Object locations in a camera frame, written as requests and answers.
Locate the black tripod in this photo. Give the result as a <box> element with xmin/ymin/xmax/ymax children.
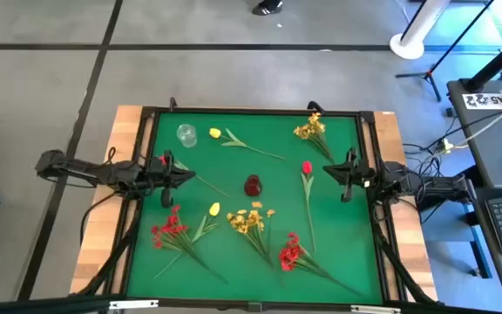
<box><xmin>395</xmin><ymin>0</ymin><xmax>496</xmax><ymax>103</ymax></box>

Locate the yellow artificial flower bunch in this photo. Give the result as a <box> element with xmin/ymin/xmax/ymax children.
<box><xmin>226</xmin><ymin>201</ymin><xmax>285</xmax><ymax>287</ymax></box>
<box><xmin>293</xmin><ymin>112</ymin><xmax>336</xmax><ymax>165</ymax></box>

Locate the silver metal bracket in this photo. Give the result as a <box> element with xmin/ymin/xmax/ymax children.
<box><xmin>108</xmin><ymin>298</ymin><xmax>159</xmax><ymax>311</ymax></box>
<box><xmin>349</xmin><ymin>304</ymin><xmax>403</xmax><ymax>314</ymax></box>

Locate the yellow artificial tulip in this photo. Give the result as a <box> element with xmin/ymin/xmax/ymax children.
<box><xmin>153</xmin><ymin>201</ymin><xmax>222</xmax><ymax>281</ymax></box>
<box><xmin>208</xmin><ymin>126</ymin><xmax>287</xmax><ymax>161</ymax></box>

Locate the grey desk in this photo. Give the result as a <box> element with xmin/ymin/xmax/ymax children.
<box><xmin>445</xmin><ymin>79</ymin><xmax>502</xmax><ymax>297</ymax></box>

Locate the red artificial tulip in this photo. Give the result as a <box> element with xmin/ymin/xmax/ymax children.
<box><xmin>158</xmin><ymin>154</ymin><xmax>232</xmax><ymax>200</ymax></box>
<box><xmin>300</xmin><ymin>160</ymin><xmax>318</xmax><ymax>253</ymax></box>

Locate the clear glass vase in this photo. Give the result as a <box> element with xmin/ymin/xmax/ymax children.
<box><xmin>176</xmin><ymin>123</ymin><xmax>198</xmax><ymax>149</ymax></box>

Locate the white floor stand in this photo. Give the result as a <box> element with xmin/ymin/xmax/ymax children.
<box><xmin>389</xmin><ymin>0</ymin><xmax>452</xmax><ymax>61</ymax></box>

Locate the person's black shoe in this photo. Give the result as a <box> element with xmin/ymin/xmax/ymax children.
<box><xmin>251</xmin><ymin>0</ymin><xmax>285</xmax><ymax>17</ymax></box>

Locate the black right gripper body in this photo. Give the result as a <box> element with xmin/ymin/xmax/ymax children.
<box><xmin>341</xmin><ymin>147</ymin><xmax>377</xmax><ymax>203</ymax></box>

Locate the red glass vase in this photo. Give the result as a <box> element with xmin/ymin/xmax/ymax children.
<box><xmin>243</xmin><ymin>174</ymin><xmax>263</xmax><ymax>198</ymax></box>

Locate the green table mat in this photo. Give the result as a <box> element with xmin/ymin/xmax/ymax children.
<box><xmin>125</xmin><ymin>111</ymin><xmax>385</xmax><ymax>305</ymax></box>

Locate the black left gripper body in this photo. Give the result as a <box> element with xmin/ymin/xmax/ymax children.
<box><xmin>146</xmin><ymin>149</ymin><xmax>179</xmax><ymax>208</ymax></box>

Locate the white paper label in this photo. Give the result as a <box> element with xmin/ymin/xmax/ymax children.
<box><xmin>462</xmin><ymin>89</ymin><xmax>502</xmax><ymax>110</ymax></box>

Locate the red artificial flower bunch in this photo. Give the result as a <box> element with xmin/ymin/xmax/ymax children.
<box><xmin>150</xmin><ymin>204</ymin><xmax>229</xmax><ymax>284</ymax></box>
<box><xmin>278</xmin><ymin>231</ymin><xmax>363</xmax><ymax>297</ymax></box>

